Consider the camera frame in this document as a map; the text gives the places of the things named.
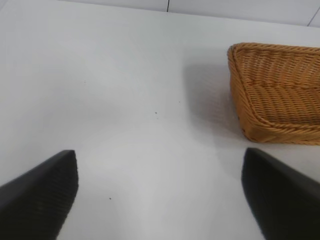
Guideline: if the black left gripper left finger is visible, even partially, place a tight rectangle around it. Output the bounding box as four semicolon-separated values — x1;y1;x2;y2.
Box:
0;149;80;240

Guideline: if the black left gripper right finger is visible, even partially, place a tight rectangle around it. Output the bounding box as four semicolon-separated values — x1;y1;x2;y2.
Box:
240;146;320;240

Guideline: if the tan woven wicker basket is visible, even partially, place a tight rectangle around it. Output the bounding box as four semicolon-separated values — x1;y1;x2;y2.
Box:
226;42;320;146

